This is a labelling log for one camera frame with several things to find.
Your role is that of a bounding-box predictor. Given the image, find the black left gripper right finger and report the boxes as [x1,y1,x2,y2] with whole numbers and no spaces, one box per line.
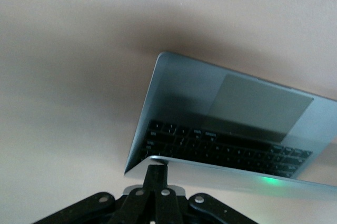
[154,165,264,224]

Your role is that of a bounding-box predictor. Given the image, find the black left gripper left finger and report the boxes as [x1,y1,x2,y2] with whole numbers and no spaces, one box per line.
[34,165,159,224]

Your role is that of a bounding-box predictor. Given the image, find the grey laptop with black keyboard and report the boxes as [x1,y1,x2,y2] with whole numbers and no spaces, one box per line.
[123,51,337,196]

